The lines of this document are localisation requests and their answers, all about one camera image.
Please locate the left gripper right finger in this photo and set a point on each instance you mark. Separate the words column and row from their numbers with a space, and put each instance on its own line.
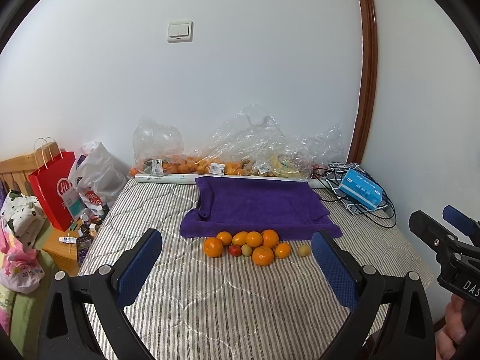
column 389, row 316

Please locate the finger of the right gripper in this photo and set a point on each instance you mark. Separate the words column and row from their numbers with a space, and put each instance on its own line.
column 427, row 229
column 466, row 225

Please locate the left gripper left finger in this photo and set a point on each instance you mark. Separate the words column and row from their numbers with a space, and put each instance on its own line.
column 66, row 331

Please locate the yellow-green round fruit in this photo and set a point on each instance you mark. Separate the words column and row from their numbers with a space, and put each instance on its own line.
column 304, row 250

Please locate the small orange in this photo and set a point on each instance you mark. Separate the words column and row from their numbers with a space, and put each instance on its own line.
column 282, row 250
column 225, row 237

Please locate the large orange front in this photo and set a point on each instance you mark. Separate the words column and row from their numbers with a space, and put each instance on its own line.
column 262, row 256

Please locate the large orange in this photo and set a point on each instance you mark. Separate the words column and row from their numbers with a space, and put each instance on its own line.
column 262, row 256
column 213, row 247

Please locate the red tomato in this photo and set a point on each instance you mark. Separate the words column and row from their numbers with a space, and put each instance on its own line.
column 235, row 250

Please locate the oval orange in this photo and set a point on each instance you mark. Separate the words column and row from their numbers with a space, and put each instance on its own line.
column 240, row 238

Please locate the right hand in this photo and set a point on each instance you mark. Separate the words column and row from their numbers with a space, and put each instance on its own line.
column 453, row 332

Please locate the pink plush bag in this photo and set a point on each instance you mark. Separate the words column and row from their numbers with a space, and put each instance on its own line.
column 20, row 270

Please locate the wooden nightstand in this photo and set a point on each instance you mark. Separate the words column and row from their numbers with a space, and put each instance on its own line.
column 68, row 249

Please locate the blue tissue box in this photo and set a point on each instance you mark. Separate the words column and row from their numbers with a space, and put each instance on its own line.
column 359, row 187

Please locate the green-yellow small fruit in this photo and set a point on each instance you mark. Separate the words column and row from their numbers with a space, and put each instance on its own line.
column 246, row 250

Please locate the patterned white cloth bundle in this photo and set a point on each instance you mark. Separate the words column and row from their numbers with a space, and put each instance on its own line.
column 23, row 216

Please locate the red paper shopping bag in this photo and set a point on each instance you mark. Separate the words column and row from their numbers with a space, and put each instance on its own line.
column 50, row 182

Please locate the purple towel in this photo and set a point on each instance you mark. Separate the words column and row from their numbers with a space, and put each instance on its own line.
column 292, row 209

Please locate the white plastic bag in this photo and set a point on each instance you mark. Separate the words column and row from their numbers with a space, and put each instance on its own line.
column 97, row 176

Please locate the clear bag yellow fruit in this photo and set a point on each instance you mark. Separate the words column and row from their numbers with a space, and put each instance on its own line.
column 268, row 151

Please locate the wooden headboard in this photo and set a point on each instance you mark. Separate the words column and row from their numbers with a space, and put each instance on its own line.
column 15, row 171

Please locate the clear bag of oranges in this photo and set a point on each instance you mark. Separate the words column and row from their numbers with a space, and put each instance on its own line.
column 231, row 145

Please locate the clear bag of tangerines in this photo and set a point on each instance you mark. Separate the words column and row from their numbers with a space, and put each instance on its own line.
column 158, row 148

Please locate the brown wooden door frame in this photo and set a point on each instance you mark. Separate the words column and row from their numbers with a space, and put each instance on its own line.
column 368, row 81

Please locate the wall light switch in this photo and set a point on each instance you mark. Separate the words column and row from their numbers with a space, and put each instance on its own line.
column 180, row 31

